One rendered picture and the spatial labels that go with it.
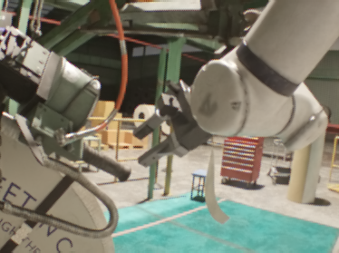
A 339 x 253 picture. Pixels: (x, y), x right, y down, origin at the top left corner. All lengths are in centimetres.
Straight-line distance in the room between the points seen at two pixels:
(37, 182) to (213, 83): 55
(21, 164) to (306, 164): 448
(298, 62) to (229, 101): 9
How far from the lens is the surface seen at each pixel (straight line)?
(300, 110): 41
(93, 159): 60
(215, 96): 32
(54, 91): 55
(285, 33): 30
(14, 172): 72
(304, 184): 489
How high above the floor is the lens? 137
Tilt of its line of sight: 4 degrees down
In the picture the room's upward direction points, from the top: 5 degrees clockwise
